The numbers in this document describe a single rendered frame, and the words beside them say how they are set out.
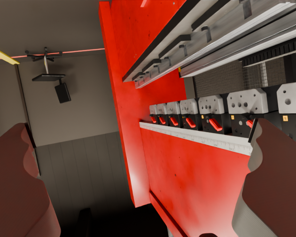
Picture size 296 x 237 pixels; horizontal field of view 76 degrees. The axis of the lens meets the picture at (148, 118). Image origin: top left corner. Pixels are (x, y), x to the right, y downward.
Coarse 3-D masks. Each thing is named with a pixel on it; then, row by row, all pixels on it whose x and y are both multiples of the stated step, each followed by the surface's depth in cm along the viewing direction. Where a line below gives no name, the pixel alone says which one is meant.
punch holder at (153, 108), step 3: (150, 105) 163; (153, 105) 155; (156, 105) 154; (150, 108) 164; (153, 108) 157; (156, 108) 153; (150, 111) 166; (153, 111) 158; (156, 111) 153; (156, 114) 153; (156, 117) 154; (156, 120) 155; (153, 123) 165; (156, 123) 156; (159, 123) 154
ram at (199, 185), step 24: (144, 144) 211; (168, 144) 140; (192, 144) 105; (240, 144) 70; (168, 168) 149; (192, 168) 110; (216, 168) 87; (240, 168) 72; (168, 192) 160; (192, 192) 115; (216, 192) 90; (192, 216) 122; (216, 216) 94
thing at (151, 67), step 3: (153, 60) 126; (156, 60) 127; (159, 60) 127; (150, 63) 132; (153, 63) 127; (156, 63) 128; (159, 63) 129; (147, 66) 140; (150, 66) 134; (153, 66) 136; (144, 69) 148; (147, 69) 142; (150, 69) 145; (144, 72) 154
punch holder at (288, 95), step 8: (280, 88) 51; (288, 88) 49; (280, 96) 51; (288, 96) 49; (280, 104) 52; (288, 104) 50; (280, 112) 52; (288, 112) 50; (288, 120) 51; (288, 128) 51
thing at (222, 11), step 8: (224, 0) 59; (232, 0) 57; (216, 8) 63; (224, 8) 61; (232, 8) 62; (208, 16) 67; (216, 16) 67; (192, 24) 77; (200, 24) 72; (208, 24) 73
